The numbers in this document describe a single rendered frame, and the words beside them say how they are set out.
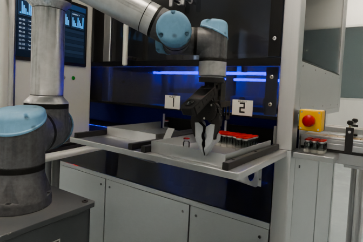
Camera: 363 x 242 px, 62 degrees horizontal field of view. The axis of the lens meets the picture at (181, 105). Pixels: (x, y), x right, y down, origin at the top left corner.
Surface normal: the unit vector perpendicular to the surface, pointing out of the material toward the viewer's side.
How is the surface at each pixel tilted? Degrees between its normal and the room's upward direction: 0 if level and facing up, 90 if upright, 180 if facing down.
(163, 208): 90
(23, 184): 72
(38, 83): 90
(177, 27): 90
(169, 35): 90
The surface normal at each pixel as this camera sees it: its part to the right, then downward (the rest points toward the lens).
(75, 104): 0.88, 0.07
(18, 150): 0.47, 0.07
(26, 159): 0.69, 0.07
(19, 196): 0.48, -0.23
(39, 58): -0.06, 0.05
